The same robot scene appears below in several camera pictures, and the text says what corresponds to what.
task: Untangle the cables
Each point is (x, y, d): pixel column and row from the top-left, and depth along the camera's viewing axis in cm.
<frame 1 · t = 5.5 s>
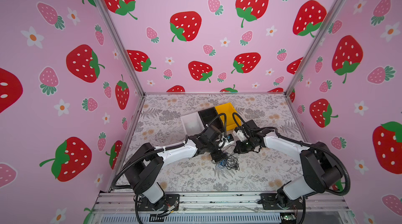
left hand: (225, 149, 84), fingers open
right hand: (233, 150, 87), fingers closed
yellow plastic bin: (228, 109, 109), point 4 cm above the table
black plastic bin: (208, 114, 102), point 7 cm above the table
white plastic bin: (192, 124, 106), on the table

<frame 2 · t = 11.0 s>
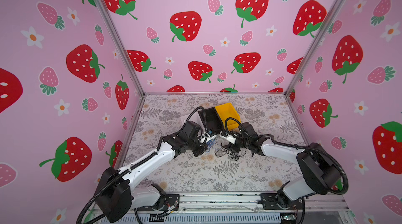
left hand: (206, 143, 80), fingers closed
right hand: (225, 140, 89), fingers open
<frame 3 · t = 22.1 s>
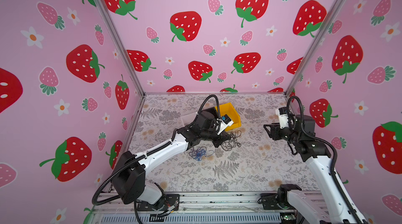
left hand: (230, 136, 75), fingers closed
right hand: (268, 124, 76), fingers open
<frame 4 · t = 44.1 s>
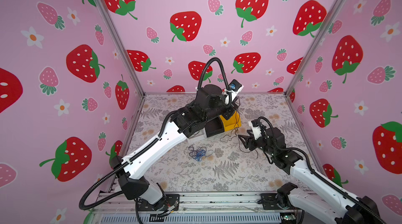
left hand: (237, 96, 61), fingers closed
right hand: (243, 132, 79), fingers open
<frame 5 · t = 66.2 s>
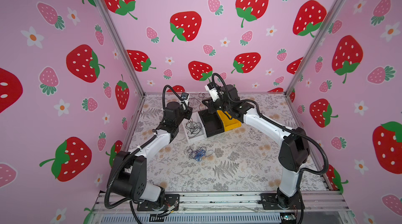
left hand: (188, 101, 86), fingers closed
right hand: (202, 100, 82), fingers closed
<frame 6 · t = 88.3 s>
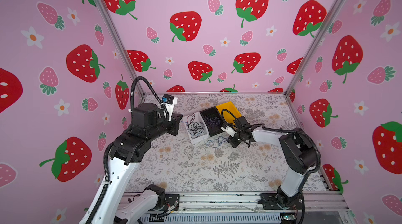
left hand: (181, 114, 64), fingers closed
right hand: (228, 139, 96), fingers closed
